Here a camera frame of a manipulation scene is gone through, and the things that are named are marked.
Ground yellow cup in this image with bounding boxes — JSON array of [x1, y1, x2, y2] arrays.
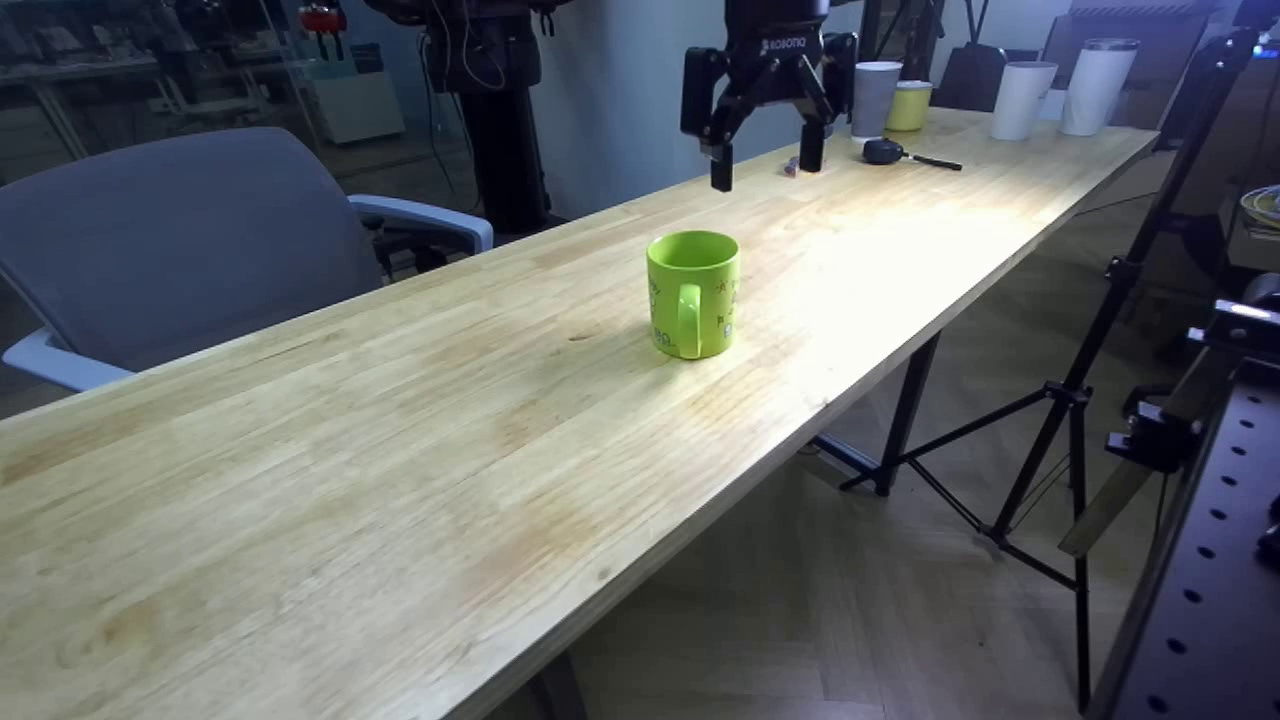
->
[[882, 76, 935, 137]]

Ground beige round stool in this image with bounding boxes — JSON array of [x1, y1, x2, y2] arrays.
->
[[1223, 181, 1280, 277]]

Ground black clamp mount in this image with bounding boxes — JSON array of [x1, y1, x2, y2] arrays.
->
[[1100, 296, 1280, 474]]

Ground dark equipment stand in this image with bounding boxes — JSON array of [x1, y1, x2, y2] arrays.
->
[[364, 0, 577, 244]]

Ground black bag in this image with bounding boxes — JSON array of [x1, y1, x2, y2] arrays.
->
[[930, 38, 1013, 116]]

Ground metal bracket strip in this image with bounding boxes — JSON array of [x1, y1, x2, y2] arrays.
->
[[1056, 453, 1152, 561]]

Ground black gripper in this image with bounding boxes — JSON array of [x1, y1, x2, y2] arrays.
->
[[680, 0, 860, 196]]

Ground small red object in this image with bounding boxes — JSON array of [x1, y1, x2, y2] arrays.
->
[[297, 0, 353, 38]]

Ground black key fob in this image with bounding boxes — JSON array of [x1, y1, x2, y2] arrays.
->
[[860, 131, 911, 168]]

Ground black table leg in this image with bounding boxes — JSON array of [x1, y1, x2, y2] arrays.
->
[[530, 646, 590, 720], [871, 332, 942, 498]]

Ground white background cabinet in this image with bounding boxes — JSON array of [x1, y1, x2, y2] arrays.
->
[[308, 63, 407, 148]]

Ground green ceramic mug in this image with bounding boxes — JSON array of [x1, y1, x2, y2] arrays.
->
[[643, 227, 742, 362]]

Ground black tripod stand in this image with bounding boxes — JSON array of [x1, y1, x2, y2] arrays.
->
[[837, 20, 1270, 715]]

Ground grey office chair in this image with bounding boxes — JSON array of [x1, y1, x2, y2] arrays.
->
[[0, 123, 500, 396]]

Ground grey cup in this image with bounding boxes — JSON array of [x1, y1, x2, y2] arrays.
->
[[852, 55, 907, 139]]

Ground black perforated breadboard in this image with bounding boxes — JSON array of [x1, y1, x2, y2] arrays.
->
[[1105, 376, 1280, 720]]

